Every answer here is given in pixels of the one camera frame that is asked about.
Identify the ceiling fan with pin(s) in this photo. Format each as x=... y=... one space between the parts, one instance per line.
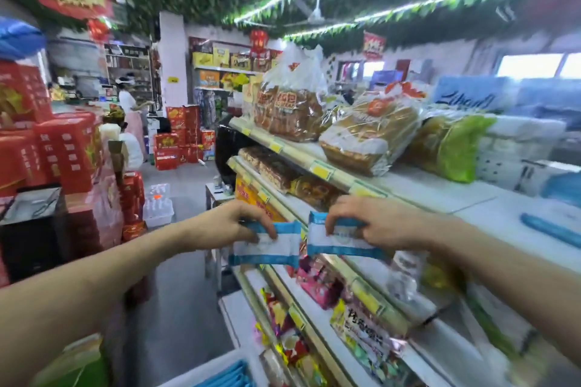
x=311 y=15

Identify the person's left fingers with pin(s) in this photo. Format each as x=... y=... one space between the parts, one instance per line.
x=261 y=221

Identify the red hanging ornament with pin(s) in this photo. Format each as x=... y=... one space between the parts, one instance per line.
x=259 y=42

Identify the white box of blue packets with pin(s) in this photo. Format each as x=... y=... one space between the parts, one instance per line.
x=218 y=373

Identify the red lantern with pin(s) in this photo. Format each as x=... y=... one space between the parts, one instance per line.
x=98 y=30

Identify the stack of small red boxes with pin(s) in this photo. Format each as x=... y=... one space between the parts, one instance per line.
x=133 y=205

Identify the clear plastic storage bin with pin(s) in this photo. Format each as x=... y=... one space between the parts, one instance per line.
x=159 y=210

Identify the person's left forearm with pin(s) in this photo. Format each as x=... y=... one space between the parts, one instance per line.
x=90 y=282

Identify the light blue tissue pack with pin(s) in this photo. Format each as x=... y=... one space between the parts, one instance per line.
x=472 y=94

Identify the pile of red yellow snacks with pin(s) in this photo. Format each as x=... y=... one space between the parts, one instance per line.
x=290 y=341

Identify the wide clear bag of bread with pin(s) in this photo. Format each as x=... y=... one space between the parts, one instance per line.
x=367 y=137

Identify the blue canopy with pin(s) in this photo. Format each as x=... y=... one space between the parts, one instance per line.
x=18 y=40

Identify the person's left hand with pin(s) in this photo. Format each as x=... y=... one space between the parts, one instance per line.
x=218 y=223

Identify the brown pastry packet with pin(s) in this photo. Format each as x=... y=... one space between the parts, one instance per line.
x=254 y=156
x=278 y=173
x=313 y=191

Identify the pink snack packet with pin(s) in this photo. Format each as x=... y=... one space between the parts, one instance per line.
x=320 y=284

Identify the green carton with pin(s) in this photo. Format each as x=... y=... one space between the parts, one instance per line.
x=72 y=366

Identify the blue and white packet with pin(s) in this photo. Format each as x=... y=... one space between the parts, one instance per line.
x=338 y=241
x=268 y=248

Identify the blue stick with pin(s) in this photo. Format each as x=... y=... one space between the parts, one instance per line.
x=549 y=230

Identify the tall clear bag of bread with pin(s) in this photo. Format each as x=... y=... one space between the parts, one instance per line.
x=290 y=112

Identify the wall shelf with yellow boxes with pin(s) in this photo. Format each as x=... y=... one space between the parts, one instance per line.
x=227 y=64

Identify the clear plastic packet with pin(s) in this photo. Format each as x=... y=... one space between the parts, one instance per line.
x=408 y=278

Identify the green and yellow packet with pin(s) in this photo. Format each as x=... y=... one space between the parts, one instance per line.
x=449 y=146

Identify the window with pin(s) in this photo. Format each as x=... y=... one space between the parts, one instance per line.
x=529 y=65

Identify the person's right hand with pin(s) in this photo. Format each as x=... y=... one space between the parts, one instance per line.
x=390 y=223

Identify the yellow and orange box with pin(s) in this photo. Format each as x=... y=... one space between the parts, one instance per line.
x=248 y=196

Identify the white toilet paper pack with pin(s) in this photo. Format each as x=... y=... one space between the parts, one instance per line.
x=515 y=151

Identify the white metal store shelf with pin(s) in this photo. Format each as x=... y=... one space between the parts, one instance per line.
x=431 y=191

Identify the pile of red gift cartons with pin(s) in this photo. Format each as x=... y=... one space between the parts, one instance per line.
x=181 y=137

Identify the red hanging sign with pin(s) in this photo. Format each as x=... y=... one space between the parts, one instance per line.
x=373 y=45

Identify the person's right fingers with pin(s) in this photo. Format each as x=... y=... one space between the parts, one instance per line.
x=345 y=210

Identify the white snack packet black print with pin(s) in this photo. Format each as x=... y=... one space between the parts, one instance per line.
x=363 y=332

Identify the person's right forearm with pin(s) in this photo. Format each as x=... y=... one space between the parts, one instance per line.
x=513 y=273

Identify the stack of large red boxes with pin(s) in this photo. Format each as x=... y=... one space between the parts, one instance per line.
x=63 y=151

